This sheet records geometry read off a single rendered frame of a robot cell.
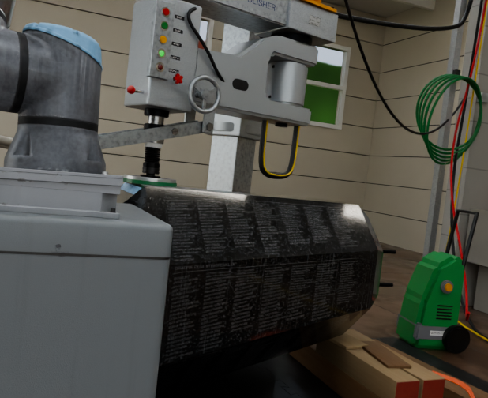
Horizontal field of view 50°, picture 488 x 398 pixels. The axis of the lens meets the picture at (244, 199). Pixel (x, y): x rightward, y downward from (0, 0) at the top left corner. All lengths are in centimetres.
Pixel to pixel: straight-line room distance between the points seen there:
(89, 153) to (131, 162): 718
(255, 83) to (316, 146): 706
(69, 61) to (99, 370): 56
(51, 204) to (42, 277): 13
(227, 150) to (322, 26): 92
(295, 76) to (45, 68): 162
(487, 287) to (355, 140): 538
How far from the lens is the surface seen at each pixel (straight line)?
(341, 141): 962
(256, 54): 235
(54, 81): 105
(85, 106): 106
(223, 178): 306
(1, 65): 103
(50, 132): 104
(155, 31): 207
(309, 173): 930
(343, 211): 237
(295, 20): 249
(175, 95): 210
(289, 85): 248
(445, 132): 464
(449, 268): 347
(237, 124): 299
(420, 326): 346
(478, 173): 499
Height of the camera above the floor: 96
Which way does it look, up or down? 3 degrees down
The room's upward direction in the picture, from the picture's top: 6 degrees clockwise
